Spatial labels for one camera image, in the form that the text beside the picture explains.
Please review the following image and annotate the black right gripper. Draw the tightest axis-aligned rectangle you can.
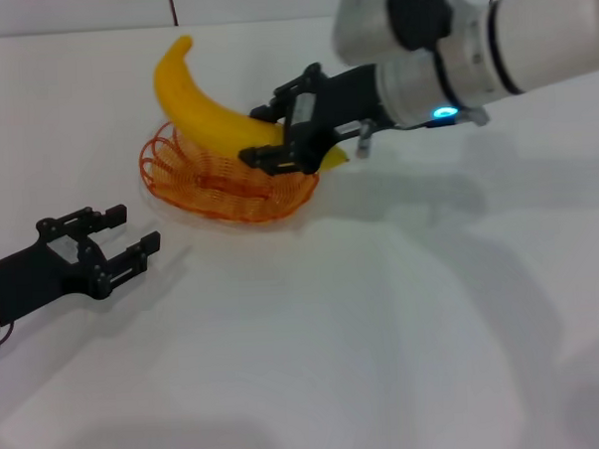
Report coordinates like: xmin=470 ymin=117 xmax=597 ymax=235
xmin=235 ymin=60 xmax=392 ymax=179

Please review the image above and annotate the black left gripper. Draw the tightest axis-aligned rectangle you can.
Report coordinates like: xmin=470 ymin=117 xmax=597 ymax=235
xmin=0 ymin=203 xmax=165 ymax=326

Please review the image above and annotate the yellow banana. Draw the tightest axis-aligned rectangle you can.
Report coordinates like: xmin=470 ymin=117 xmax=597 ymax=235
xmin=151 ymin=28 xmax=352 ymax=181

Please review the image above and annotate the orange woven wire basket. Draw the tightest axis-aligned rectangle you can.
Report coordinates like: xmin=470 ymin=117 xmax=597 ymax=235
xmin=136 ymin=114 xmax=323 ymax=231

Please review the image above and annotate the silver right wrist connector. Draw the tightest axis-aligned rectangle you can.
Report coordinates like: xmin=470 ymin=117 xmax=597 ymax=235
xmin=355 ymin=121 xmax=375 ymax=158

